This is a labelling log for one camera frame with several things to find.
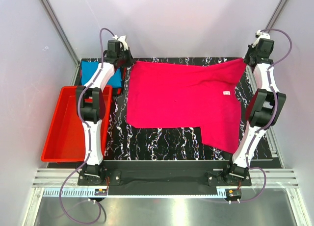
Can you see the red plastic bin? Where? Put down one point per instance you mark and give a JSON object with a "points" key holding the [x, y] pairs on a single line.
{"points": [[65, 141]]}

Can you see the left aluminium frame post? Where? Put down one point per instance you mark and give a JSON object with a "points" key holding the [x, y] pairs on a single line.
{"points": [[56, 24]]}

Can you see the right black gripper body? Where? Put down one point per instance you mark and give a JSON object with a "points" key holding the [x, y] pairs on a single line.
{"points": [[250, 53]]}

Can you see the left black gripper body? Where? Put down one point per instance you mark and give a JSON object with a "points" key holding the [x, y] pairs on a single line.
{"points": [[124, 57]]}

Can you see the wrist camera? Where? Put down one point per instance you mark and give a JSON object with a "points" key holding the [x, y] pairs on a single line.
{"points": [[260, 35], [122, 40]]}

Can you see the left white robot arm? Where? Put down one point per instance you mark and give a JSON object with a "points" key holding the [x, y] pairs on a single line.
{"points": [[91, 105]]}

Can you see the aluminium frame post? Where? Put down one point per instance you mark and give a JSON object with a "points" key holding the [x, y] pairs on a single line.
{"points": [[270, 27], [56, 24]]}

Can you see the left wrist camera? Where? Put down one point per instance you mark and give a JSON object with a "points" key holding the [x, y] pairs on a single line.
{"points": [[122, 40]]}

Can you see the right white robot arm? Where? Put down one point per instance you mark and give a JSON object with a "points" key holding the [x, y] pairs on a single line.
{"points": [[262, 112]]}

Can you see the right aluminium frame post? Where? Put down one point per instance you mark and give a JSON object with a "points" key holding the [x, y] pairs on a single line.
{"points": [[270, 27]]}

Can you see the pink t shirt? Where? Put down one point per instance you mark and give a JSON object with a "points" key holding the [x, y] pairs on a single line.
{"points": [[171, 96]]}

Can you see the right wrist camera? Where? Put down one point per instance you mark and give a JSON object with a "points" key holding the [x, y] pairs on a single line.
{"points": [[260, 35]]}

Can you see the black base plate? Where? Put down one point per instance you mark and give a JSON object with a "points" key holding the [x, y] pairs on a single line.
{"points": [[161, 178]]}

